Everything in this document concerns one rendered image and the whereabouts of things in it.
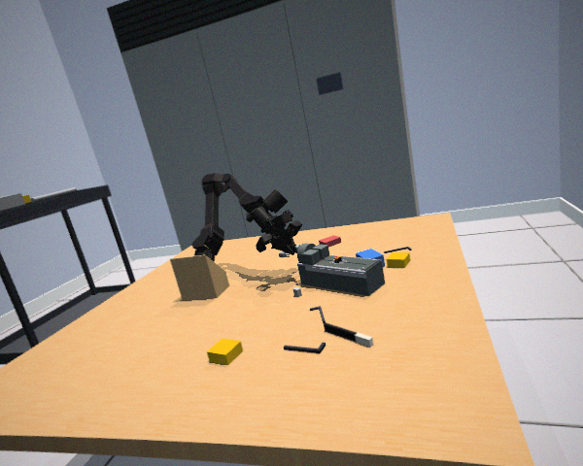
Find blue rectangular block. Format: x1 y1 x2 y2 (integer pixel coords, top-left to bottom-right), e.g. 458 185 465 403
356 249 385 267

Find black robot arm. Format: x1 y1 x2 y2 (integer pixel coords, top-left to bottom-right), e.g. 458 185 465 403
192 174 293 262

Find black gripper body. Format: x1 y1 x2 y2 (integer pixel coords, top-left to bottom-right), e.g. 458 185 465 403
256 216 302 252

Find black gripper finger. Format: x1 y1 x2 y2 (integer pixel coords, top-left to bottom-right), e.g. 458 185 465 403
285 230 297 253
271 235 294 255

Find red flat block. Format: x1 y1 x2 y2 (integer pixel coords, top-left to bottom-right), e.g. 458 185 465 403
319 235 341 247

